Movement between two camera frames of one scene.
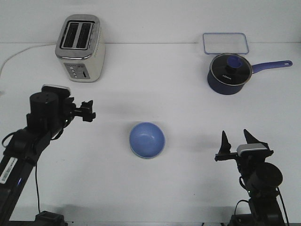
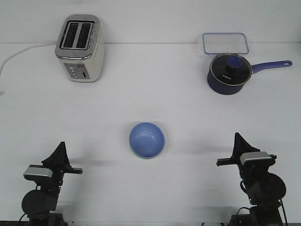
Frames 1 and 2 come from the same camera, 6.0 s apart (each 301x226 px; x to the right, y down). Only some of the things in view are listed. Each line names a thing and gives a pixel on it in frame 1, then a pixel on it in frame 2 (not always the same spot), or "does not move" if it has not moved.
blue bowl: [146, 140] does not move
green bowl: [148, 157] does not move
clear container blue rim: [225, 43] does not move
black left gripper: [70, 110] to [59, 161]
